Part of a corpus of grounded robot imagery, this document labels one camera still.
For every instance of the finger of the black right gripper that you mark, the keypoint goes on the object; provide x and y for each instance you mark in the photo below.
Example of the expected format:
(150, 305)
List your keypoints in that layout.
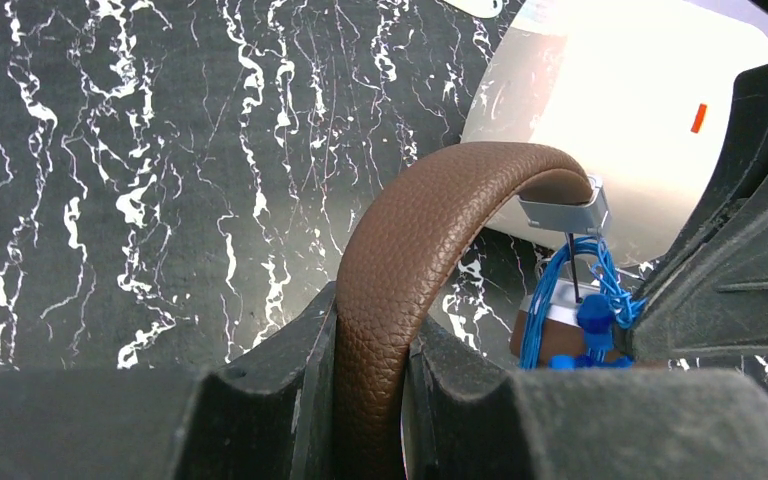
(709, 294)

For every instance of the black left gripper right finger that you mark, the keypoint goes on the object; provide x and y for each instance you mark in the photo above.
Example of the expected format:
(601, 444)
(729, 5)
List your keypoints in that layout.
(471, 419)

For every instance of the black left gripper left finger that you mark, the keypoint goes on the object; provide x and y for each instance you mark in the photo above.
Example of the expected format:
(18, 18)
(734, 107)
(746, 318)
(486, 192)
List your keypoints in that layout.
(265, 415)

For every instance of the brown silver headphones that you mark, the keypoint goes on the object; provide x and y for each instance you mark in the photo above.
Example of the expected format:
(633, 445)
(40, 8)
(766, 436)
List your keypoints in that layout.
(403, 250)

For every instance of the white cylindrical drum box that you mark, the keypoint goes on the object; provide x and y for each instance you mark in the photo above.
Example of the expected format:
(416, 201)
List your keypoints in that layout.
(638, 92)

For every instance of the blue white blister pack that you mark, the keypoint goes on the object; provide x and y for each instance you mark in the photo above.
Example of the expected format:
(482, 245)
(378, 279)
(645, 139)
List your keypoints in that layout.
(482, 9)

